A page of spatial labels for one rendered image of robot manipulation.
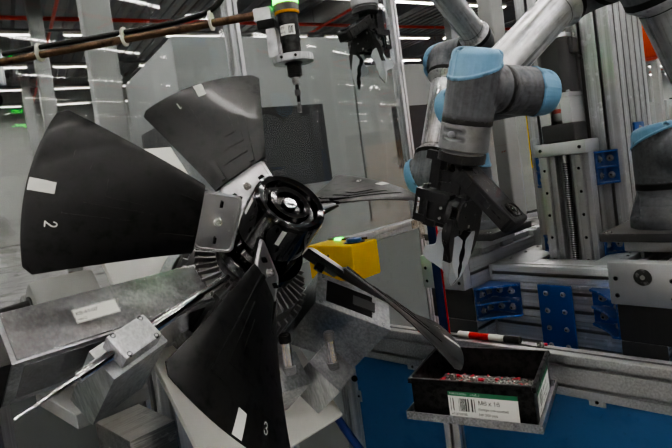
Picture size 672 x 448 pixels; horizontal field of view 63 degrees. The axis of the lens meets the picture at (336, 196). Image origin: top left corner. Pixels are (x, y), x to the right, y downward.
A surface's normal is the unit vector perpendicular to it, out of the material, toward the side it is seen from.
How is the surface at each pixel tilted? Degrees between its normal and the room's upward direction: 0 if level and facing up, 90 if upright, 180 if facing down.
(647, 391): 90
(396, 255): 90
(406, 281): 90
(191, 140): 63
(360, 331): 125
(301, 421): 50
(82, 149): 75
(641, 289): 90
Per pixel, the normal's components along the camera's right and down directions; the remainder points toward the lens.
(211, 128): -0.12, -0.47
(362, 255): 0.72, -0.06
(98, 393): -0.50, 0.32
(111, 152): 0.45, -0.23
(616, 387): -0.69, 0.13
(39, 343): 0.46, -0.68
